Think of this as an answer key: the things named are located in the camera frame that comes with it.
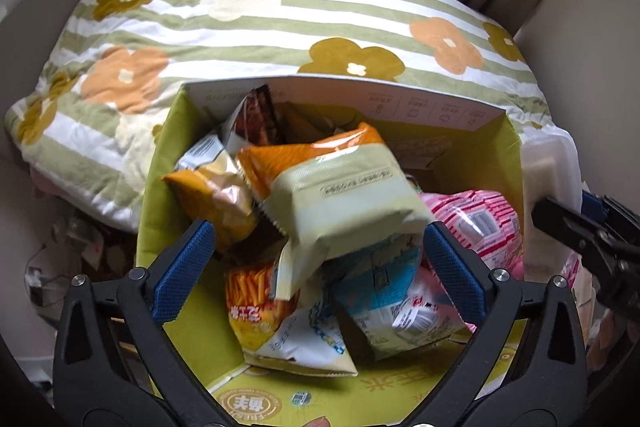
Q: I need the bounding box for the white translucent snack packet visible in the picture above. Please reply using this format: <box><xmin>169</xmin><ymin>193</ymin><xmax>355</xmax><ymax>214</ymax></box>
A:
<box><xmin>520</xmin><ymin>126</ymin><xmax>582</xmax><ymax>283</ymax></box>

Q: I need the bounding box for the pink strawberry snack bag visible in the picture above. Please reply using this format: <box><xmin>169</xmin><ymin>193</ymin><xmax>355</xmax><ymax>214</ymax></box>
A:
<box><xmin>421</xmin><ymin>190</ymin><xmax>524</xmax><ymax>281</ymax></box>

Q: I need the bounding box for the orange beige snack bag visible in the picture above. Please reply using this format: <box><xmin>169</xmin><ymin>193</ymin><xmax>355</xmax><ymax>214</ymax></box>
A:
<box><xmin>236</xmin><ymin>122</ymin><xmax>435</xmax><ymax>300</ymax></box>

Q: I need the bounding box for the orange stick snack bag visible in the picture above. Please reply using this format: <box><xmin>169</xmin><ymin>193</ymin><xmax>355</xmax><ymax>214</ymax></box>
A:
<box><xmin>224</xmin><ymin>260</ymin><xmax>299</xmax><ymax>352</ymax></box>

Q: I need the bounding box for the blue white snack bag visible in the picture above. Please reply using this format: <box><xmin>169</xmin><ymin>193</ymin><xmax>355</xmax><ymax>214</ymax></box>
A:
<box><xmin>242</xmin><ymin>235</ymin><xmax>464</xmax><ymax>377</ymax></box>

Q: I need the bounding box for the yellow-green cardboard box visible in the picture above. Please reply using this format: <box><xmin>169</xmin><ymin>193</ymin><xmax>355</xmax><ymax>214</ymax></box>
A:
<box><xmin>137</xmin><ymin>75</ymin><xmax>523</xmax><ymax>426</ymax></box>

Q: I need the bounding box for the orange glossy snack bag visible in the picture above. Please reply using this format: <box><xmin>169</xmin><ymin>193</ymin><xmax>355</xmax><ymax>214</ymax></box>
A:
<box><xmin>163</xmin><ymin>133</ymin><xmax>258</xmax><ymax>251</ymax></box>

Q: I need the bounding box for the floral striped quilt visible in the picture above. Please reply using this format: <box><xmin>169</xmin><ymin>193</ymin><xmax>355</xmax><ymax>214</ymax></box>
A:
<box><xmin>1</xmin><ymin>0</ymin><xmax>551</xmax><ymax>232</ymax></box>

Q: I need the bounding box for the dark red snack bag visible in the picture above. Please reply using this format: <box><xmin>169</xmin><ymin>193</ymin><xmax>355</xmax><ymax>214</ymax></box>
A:
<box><xmin>220</xmin><ymin>84</ymin><xmax>281</xmax><ymax>154</ymax></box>

